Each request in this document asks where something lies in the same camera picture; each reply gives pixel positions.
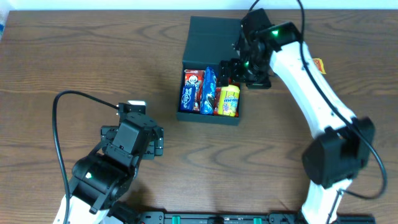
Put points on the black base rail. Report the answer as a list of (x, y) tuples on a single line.
[(207, 218)]

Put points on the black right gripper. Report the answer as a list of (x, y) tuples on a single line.
[(230, 66)]

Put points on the blue Eclipse mint tin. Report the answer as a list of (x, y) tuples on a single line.
[(188, 98)]

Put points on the dark green box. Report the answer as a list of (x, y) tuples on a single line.
[(209, 41)]

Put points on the red snack bag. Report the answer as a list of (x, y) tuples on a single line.
[(217, 99)]

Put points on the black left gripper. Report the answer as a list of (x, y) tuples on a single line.
[(157, 143)]

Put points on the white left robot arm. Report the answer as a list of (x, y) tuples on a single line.
[(102, 177)]

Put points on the yellow orange snack packet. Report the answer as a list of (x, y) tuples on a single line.
[(320, 65)]

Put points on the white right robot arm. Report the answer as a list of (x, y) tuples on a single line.
[(341, 142)]

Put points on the blue Oreo cookie pack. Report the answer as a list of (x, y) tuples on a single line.
[(208, 92)]

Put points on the red Hello Panda box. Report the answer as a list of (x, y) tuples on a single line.
[(195, 78)]

